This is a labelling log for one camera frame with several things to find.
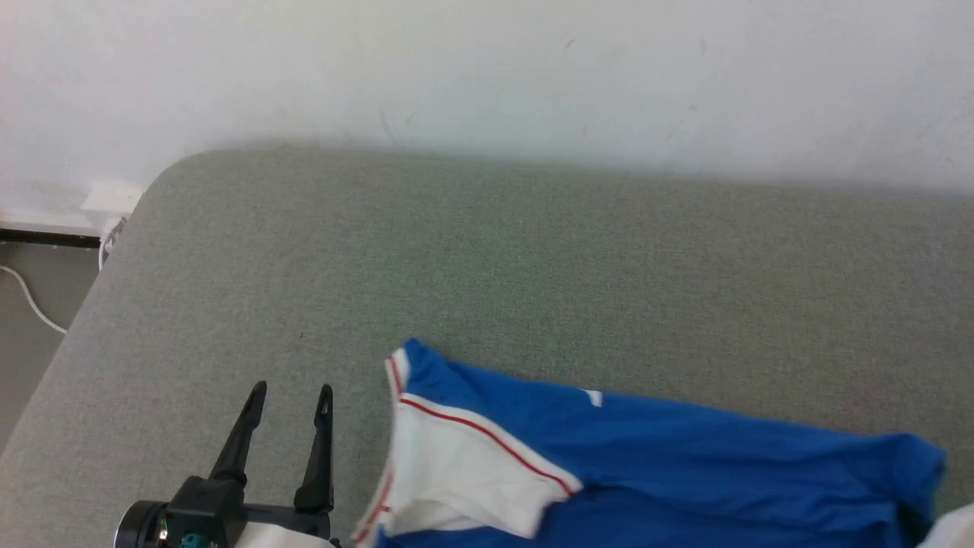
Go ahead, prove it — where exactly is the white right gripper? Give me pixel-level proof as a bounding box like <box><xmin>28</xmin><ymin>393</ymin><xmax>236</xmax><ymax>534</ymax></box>
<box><xmin>917</xmin><ymin>502</ymin><xmax>974</xmax><ymax>548</ymax></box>

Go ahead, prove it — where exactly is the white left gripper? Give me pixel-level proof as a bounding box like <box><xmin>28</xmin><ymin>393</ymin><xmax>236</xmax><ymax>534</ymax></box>
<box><xmin>209</xmin><ymin>381</ymin><xmax>341</xmax><ymax>548</ymax></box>

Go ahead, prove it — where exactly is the blue white basketball jersey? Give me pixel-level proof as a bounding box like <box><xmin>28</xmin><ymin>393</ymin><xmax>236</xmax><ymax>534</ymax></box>
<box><xmin>352</xmin><ymin>339</ymin><xmax>948</xmax><ymax>548</ymax></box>

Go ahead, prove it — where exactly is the black baseboard strip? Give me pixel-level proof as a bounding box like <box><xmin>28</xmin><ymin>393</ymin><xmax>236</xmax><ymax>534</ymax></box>
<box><xmin>0</xmin><ymin>227</ymin><xmax>102</xmax><ymax>250</ymax></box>

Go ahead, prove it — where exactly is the white power cable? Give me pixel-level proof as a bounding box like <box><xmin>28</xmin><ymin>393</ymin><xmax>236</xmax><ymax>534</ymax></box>
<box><xmin>97</xmin><ymin>217</ymin><xmax>126</xmax><ymax>271</ymax></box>
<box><xmin>0</xmin><ymin>263</ymin><xmax>68</xmax><ymax>336</ymax></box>

